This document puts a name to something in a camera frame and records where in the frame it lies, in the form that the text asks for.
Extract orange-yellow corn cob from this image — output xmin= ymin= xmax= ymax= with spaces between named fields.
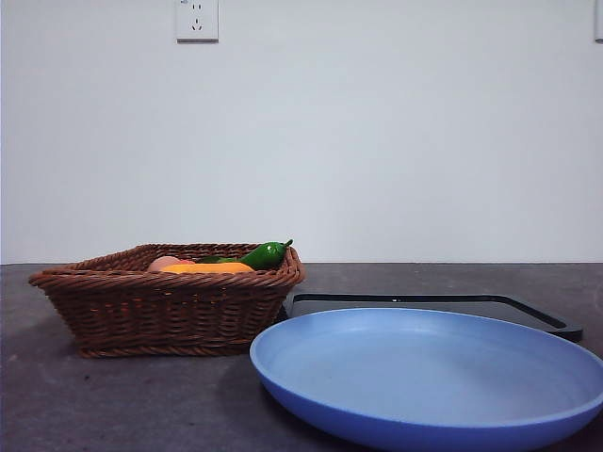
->
xmin=162 ymin=261 xmax=256 ymax=275

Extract blue round plate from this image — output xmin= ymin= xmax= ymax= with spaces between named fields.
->
xmin=249 ymin=307 xmax=603 ymax=452

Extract brown wicker basket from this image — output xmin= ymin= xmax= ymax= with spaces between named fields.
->
xmin=27 ymin=242 xmax=306 ymax=359

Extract green chili pepper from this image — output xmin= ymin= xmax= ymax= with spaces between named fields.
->
xmin=235 ymin=238 xmax=294 ymax=272

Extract orange carrot with green leaves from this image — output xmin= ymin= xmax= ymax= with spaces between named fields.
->
xmin=180 ymin=255 xmax=241 ymax=265

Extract black cutting board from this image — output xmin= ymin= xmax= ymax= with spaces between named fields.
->
xmin=281 ymin=292 xmax=584 ymax=344

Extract white wall socket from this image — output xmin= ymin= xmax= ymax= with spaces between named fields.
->
xmin=176 ymin=0 xmax=220 ymax=44

